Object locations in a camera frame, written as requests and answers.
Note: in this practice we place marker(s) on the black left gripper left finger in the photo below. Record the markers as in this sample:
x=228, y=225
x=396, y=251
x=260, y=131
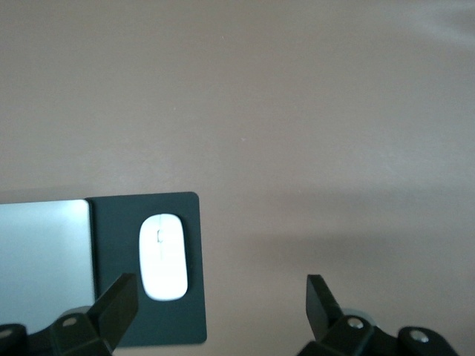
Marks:
x=107, y=319

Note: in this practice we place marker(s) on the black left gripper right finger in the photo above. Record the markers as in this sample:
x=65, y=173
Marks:
x=328, y=322

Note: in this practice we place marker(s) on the white computer mouse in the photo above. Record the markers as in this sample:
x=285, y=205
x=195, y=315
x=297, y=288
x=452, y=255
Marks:
x=163, y=259

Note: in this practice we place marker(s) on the black mouse pad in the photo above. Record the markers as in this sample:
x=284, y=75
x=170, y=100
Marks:
x=111, y=241

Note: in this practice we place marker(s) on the silver closed laptop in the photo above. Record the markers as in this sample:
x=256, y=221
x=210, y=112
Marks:
x=44, y=252

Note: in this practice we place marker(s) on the brown table cover mat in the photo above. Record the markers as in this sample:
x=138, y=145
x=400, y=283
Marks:
x=259, y=111

